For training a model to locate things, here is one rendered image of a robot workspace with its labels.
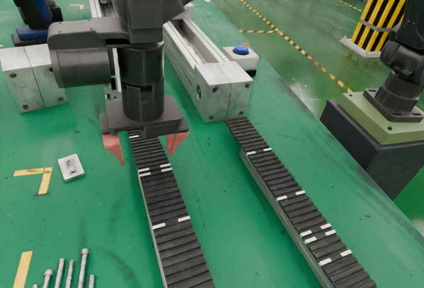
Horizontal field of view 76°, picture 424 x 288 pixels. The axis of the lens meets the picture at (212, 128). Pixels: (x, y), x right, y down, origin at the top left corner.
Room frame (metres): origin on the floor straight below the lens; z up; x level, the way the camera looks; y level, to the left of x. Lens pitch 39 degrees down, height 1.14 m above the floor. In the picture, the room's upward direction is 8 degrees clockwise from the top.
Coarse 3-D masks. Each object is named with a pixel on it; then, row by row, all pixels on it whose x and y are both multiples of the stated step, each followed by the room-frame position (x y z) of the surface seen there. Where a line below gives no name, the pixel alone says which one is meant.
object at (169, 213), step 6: (180, 204) 0.23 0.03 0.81; (156, 210) 0.21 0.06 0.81; (162, 210) 0.21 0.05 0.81; (168, 210) 0.22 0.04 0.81; (174, 210) 0.22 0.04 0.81; (180, 210) 0.22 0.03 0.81; (186, 210) 0.22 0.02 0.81; (150, 216) 0.20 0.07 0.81; (156, 216) 0.21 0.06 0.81; (162, 216) 0.21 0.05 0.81; (168, 216) 0.21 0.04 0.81; (174, 216) 0.21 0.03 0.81; (180, 216) 0.21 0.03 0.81; (156, 222) 0.20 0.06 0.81
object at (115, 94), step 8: (96, 0) 0.93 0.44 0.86; (96, 8) 0.85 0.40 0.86; (104, 8) 0.95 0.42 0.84; (112, 8) 0.99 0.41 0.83; (96, 16) 0.78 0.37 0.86; (104, 16) 0.90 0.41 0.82; (112, 16) 0.91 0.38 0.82; (112, 48) 0.67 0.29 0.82; (112, 80) 0.50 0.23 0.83; (104, 88) 0.46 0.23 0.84; (112, 88) 0.47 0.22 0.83; (120, 88) 0.48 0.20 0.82; (112, 96) 0.47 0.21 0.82; (120, 96) 0.47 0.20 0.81
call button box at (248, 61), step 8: (224, 48) 0.74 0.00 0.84; (232, 48) 0.75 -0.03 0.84; (248, 48) 0.77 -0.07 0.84; (232, 56) 0.69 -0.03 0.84; (240, 56) 0.70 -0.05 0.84; (248, 56) 0.71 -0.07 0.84; (256, 56) 0.71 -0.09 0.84; (240, 64) 0.69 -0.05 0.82; (248, 64) 0.70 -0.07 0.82; (256, 64) 0.71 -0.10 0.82; (248, 72) 0.70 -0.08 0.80
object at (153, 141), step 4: (144, 140) 0.36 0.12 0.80; (148, 140) 0.36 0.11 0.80; (152, 140) 0.36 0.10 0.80; (156, 140) 0.36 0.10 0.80; (132, 144) 0.35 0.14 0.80; (136, 144) 0.34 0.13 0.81; (140, 144) 0.35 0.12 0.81; (144, 144) 0.35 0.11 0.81; (148, 144) 0.35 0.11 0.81; (152, 144) 0.35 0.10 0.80
